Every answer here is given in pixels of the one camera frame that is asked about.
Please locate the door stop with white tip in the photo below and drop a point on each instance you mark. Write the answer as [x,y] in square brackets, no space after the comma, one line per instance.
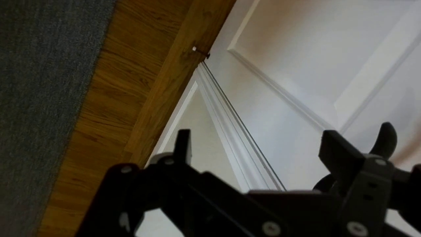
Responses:
[199,52]

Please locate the grey rug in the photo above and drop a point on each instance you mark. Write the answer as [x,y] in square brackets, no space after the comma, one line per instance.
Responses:
[40,100]

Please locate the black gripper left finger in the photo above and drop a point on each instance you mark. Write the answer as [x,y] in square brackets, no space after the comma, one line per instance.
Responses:
[175,198]

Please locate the white baseboard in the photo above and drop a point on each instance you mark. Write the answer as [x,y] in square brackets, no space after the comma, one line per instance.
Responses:
[173,119]

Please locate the white panelled door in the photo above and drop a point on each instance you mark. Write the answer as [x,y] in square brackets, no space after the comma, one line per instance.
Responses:
[307,66]

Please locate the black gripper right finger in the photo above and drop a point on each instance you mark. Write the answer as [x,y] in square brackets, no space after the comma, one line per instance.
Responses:
[363,188]

